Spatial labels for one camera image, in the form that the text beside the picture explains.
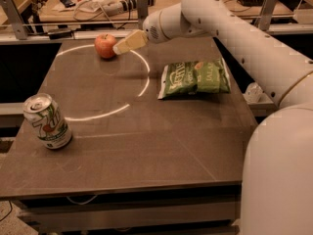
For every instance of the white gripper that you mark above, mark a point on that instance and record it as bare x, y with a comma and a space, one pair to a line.
153, 27

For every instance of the red apple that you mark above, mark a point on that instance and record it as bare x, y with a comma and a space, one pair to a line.
104, 45

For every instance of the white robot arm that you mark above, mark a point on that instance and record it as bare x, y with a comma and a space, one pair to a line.
277, 188

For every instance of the white 7up can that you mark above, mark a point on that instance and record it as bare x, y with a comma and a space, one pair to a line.
44, 115

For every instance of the green chip bag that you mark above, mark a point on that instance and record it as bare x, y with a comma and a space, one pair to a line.
189, 78

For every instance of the middle metal bracket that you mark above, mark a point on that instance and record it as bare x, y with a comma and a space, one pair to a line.
142, 12

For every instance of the metal bracket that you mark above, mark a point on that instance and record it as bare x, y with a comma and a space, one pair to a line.
142, 12
14, 18
264, 19

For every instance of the left metal bracket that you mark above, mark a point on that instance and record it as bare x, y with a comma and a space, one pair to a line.
14, 18

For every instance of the right metal bracket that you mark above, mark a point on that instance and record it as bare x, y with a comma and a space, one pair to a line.
264, 19

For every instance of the metal table drawer frame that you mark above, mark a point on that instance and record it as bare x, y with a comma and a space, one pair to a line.
192, 210

